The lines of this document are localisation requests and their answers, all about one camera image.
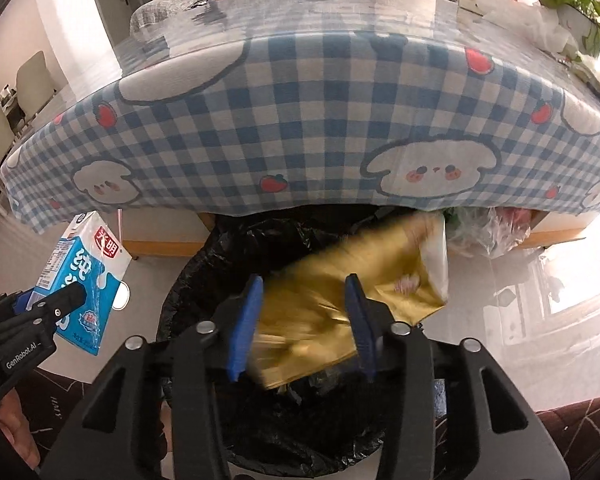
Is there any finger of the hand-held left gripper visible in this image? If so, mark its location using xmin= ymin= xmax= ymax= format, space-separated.
xmin=0 ymin=289 xmax=47 ymax=326
xmin=27 ymin=284 xmax=89 ymax=335

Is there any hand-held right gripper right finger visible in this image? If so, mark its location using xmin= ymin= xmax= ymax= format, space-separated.
xmin=344 ymin=274 xmax=571 ymax=480

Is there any blue checked tablecloth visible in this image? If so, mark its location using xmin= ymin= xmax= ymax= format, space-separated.
xmin=2 ymin=0 xmax=600 ymax=233

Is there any dark patterned rug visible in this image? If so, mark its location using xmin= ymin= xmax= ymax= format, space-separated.
xmin=15 ymin=367 xmax=600 ymax=480

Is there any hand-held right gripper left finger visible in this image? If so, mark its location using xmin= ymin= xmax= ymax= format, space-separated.
xmin=40 ymin=275 xmax=264 ymax=480

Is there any black waste bin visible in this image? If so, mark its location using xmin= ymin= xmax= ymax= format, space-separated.
xmin=155 ymin=205 xmax=448 ymax=471

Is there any clear plastic bag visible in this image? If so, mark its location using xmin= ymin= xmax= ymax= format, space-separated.
xmin=445 ymin=207 xmax=531 ymax=259

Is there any person's left hand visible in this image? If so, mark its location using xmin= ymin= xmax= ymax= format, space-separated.
xmin=0 ymin=390 xmax=42 ymax=469

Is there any white translucent plastic bag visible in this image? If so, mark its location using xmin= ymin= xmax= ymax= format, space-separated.
xmin=480 ymin=0 xmax=586 ymax=53

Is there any blue and white milk carton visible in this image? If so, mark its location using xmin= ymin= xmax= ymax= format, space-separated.
xmin=32 ymin=211 xmax=133 ymax=356

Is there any gold foil bag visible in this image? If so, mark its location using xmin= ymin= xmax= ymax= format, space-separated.
xmin=250 ymin=212 xmax=451 ymax=391

